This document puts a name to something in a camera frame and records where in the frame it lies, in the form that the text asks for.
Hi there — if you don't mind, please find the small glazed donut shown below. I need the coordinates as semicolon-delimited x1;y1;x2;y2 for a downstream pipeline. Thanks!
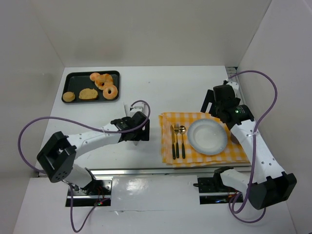
90;73;100;82

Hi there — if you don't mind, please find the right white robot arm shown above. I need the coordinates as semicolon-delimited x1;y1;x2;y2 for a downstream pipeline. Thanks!
201;82;297;210

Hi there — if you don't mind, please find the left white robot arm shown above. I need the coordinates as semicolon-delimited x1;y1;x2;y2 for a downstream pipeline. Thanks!
37;111;150;195

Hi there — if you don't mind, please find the toasted bread slice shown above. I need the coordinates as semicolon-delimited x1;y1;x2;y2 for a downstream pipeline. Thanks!
78;88;98;100

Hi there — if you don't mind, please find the white ceramic plate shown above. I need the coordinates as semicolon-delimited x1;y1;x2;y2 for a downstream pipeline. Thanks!
187;119;228;156

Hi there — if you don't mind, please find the yellow checkered cloth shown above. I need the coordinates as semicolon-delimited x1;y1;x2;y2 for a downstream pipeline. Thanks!
158;112;249;167

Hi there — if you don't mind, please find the large twisted donut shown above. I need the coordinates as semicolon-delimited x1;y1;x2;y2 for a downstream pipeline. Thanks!
95;74;114;90

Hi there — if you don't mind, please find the black baking tray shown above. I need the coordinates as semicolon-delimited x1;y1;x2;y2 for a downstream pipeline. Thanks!
61;70;120;104

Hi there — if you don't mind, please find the small round bun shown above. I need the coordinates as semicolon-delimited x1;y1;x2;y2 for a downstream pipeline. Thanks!
62;92;76;102

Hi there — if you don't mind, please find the ring donut front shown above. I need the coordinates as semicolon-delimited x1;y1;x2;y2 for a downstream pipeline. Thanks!
103;84;118;100

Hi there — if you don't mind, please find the aluminium rail front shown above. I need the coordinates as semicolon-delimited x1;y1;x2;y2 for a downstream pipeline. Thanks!
38;166;252;177

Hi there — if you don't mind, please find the gold knife black handle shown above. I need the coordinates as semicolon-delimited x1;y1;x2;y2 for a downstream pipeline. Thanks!
170;126;176;160

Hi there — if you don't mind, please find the gold fork black handle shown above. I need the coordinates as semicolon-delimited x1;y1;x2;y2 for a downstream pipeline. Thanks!
174;123;179;158

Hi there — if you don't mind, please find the gold spoon black handle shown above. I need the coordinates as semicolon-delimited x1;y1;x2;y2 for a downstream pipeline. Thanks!
179;125;186;159

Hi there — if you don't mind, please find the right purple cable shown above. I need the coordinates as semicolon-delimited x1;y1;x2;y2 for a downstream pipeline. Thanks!
228;70;278;224

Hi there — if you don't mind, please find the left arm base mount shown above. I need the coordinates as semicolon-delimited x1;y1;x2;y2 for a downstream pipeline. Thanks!
73;176;113;207

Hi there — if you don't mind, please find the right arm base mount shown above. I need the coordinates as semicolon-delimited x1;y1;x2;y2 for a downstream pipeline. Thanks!
193;177;238;205

